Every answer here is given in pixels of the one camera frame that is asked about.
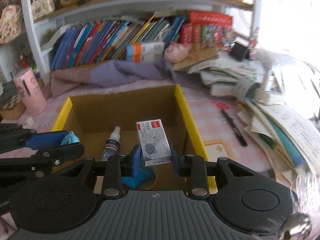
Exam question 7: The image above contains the white bookshelf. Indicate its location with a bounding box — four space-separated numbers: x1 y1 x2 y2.
0 0 258 83

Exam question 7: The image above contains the black phone stand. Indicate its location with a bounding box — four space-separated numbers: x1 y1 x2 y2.
230 42 251 61

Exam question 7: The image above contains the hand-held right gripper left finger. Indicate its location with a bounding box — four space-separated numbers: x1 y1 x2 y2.
53 144 145 197

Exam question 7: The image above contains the cream quilted handbag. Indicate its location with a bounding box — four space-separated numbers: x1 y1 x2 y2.
31 0 55 19

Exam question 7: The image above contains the pink checked tablecloth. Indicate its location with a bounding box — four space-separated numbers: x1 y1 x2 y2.
0 80 300 188

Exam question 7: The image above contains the black pen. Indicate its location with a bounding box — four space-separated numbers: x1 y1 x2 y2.
221 109 248 147

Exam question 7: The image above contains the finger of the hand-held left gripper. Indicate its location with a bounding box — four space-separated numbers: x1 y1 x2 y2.
0 124 69 153
0 142 85 180

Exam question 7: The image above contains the pink pig toy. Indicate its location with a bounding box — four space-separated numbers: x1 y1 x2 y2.
164 43 192 63

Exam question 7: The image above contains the blue plastic cover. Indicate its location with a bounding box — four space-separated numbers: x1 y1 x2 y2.
122 167 157 189

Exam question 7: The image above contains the red boxed dictionary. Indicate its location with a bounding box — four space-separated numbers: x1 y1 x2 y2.
189 11 233 27

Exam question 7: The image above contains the light blue correction tape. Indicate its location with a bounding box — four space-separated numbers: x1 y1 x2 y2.
61 131 81 146

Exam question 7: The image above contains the small white charger box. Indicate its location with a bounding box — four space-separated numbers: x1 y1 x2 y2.
136 119 172 167

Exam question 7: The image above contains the small spray bottle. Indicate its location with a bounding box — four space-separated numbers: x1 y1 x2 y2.
101 126 122 162

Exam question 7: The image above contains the yellow cardboard box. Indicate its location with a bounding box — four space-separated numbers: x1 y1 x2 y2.
51 84 218 195

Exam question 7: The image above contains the grey cloth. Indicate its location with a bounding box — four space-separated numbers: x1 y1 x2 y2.
0 81 18 105

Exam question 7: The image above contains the row of red-spined books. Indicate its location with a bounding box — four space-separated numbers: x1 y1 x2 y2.
180 24 233 53

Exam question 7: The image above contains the pink cylindrical holder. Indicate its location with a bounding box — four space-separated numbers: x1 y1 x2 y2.
14 67 47 116

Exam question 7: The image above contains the brown cardboard sheet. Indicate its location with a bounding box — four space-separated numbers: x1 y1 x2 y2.
172 47 218 71

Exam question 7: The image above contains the pink and purple cloth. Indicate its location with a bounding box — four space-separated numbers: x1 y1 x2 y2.
50 60 208 98

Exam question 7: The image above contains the shiny metal knob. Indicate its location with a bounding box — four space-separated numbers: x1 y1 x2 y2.
279 214 313 240

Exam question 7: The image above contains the row of leaning books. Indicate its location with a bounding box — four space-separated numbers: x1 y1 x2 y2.
50 15 187 71

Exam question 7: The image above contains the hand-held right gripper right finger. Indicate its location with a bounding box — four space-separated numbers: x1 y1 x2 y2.
171 145 257 197

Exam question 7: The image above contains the pen holder with pens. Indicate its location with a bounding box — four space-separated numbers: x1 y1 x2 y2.
10 52 41 80

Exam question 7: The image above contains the wooden chessboard box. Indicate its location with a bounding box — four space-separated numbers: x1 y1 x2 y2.
0 92 27 120

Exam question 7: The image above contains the orange and white small box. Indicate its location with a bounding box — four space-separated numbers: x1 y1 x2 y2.
126 42 165 54
127 52 164 63

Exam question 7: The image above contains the pile of books and papers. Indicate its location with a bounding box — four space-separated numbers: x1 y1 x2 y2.
187 52 320 180

